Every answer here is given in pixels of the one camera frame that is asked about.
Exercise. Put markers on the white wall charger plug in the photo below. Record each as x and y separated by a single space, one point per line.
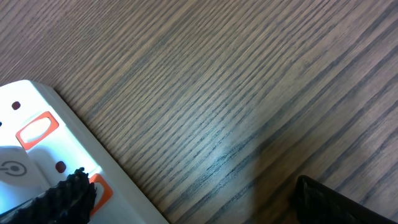
21 179

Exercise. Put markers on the white power strip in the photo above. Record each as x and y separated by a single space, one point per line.
35 118

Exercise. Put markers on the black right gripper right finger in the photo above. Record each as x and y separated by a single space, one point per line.
314 203

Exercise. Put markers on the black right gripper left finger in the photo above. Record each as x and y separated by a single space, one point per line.
69 202

